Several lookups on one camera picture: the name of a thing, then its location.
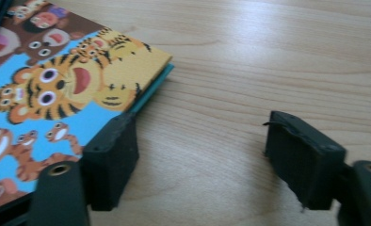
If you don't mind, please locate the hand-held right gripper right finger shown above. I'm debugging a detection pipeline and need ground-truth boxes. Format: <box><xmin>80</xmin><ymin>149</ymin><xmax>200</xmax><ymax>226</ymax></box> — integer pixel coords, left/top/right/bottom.
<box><xmin>263</xmin><ymin>110</ymin><xmax>347</xmax><ymax>211</ymax></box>

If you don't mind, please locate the light blue cartoon animal book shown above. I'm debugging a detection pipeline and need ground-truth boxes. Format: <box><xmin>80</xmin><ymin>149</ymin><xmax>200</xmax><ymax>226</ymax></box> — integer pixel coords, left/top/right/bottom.
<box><xmin>0</xmin><ymin>0</ymin><xmax>175</xmax><ymax>220</ymax></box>

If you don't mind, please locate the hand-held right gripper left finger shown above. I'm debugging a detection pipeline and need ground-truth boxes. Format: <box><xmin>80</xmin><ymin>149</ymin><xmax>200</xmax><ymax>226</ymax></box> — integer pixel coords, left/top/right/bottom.
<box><xmin>79</xmin><ymin>112</ymin><xmax>140</xmax><ymax>212</ymax></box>

